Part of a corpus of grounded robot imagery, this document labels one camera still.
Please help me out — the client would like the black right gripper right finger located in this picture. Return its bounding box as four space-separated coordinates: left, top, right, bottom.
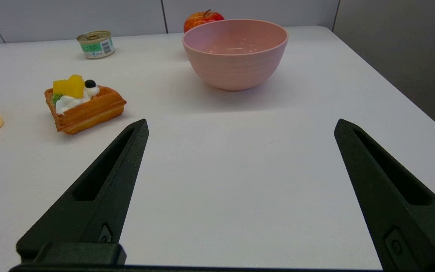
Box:
334 119 435 272

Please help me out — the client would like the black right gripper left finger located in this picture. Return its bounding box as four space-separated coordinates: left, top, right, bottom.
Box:
16 119 150 265

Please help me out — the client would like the toy waffle with fruit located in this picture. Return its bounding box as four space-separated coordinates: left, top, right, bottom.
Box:
44 74 127 135

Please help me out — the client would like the small tin can green label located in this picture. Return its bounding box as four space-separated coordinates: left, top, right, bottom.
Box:
77 31 116 59

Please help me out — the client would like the pink plastic bowl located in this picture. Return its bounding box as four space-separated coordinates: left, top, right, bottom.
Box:
182 19 289 91

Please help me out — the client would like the red apple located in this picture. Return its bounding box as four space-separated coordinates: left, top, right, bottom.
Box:
184 9 225 33

